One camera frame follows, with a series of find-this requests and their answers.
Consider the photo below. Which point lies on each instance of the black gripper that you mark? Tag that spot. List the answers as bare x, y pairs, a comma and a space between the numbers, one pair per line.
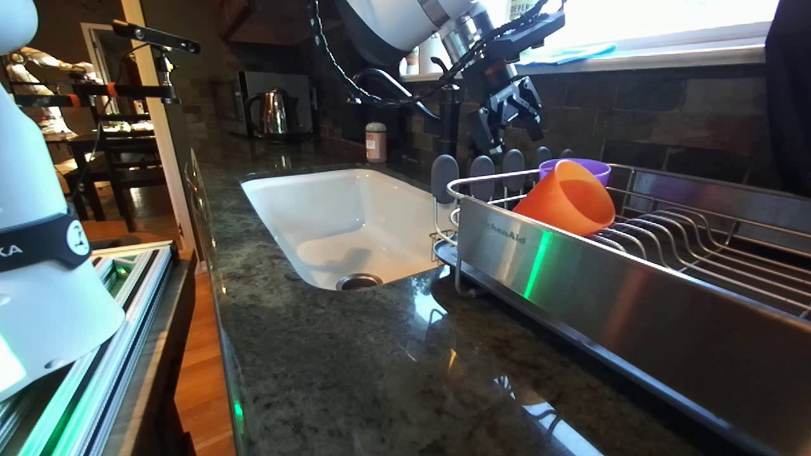
509, 91

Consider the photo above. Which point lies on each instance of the white kitchen sink basin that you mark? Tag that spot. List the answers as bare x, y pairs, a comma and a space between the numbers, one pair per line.
338, 211

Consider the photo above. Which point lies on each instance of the metal sink drain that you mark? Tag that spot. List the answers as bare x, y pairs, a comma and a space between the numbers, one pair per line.
360, 282

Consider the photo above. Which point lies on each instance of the purple plastic cup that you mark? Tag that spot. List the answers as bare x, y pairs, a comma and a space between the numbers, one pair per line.
592, 167

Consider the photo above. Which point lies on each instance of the orange plastic cup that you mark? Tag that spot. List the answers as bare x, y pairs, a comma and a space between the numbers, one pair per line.
569, 200

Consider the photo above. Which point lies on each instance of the teal cloth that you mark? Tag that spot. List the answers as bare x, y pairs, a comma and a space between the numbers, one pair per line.
572, 54

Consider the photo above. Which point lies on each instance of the small jar with pale lid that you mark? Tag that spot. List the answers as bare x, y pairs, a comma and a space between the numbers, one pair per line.
376, 142

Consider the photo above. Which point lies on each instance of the bright window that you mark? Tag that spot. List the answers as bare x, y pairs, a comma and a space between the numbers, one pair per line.
659, 21

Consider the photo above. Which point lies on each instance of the stainless steel dish rack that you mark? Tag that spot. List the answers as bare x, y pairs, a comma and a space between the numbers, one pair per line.
643, 313

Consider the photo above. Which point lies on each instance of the metal kettle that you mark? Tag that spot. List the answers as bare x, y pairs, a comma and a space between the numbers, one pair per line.
273, 111

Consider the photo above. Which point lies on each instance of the black bar stand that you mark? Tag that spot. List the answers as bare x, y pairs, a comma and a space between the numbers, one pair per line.
155, 39

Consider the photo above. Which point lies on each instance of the dark wooden chair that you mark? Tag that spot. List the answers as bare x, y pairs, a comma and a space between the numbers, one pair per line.
127, 159

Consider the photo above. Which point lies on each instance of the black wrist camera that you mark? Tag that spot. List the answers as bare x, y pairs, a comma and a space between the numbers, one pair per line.
533, 30

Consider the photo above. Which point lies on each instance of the aluminium robot mount cart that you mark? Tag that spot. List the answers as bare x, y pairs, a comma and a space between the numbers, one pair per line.
111, 337

